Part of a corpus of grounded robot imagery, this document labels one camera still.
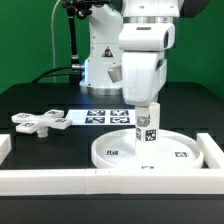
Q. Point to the white round table top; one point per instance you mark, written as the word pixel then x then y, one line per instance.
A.
pixel 121 149

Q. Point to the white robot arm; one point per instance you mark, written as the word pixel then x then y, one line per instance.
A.
pixel 129 40

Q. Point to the white cross-shaped table base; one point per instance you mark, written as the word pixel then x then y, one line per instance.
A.
pixel 29 123

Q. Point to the white marker sheet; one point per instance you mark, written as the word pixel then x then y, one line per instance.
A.
pixel 102 117

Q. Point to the white U-shaped fence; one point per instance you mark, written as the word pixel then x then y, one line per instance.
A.
pixel 209 180

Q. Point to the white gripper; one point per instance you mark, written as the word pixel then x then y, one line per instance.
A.
pixel 143 74

